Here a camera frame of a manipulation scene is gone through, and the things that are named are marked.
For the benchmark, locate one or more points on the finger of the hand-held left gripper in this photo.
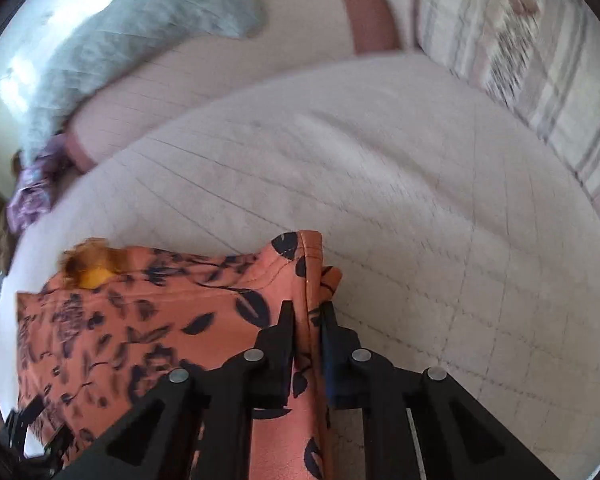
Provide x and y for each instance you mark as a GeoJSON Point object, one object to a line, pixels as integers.
{"type": "Point", "coordinates": [57, 447]}
{"type": "Point", "coordinates": [17, 427]}

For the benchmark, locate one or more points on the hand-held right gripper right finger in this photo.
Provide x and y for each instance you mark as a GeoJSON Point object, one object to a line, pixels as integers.
{"type": "Point", "coordinates": [332, 365]}

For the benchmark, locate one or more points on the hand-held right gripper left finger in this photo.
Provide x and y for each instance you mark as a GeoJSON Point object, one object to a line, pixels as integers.
{"type": "Point", "coordinates": [284, 360]}

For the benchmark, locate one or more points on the orange floral top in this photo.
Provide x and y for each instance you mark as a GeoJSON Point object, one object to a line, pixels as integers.
{"type": "Point", "coordinates": [145, 330]}

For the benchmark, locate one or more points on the brown blanket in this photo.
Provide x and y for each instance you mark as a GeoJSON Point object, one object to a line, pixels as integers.
{"type": "Point", "coordinates": [5, 240]}

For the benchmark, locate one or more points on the purple floral cloth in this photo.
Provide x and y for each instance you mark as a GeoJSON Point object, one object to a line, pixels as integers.
{"type": "Point", "coordinates": [35, 190]}

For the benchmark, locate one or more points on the pink sofa bolster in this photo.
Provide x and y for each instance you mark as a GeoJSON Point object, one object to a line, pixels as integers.
{"type": "Point", "coordinates": [240, 75]}

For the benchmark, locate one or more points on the grey quilted pillow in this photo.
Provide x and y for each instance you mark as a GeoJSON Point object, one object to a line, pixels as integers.
{"type": "Point", "coordinates": [130, 45]}

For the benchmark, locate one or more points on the striped floral cushion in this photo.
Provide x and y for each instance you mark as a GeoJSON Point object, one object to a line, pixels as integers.
{"type": "Point", "coordinates": [520, 45]}

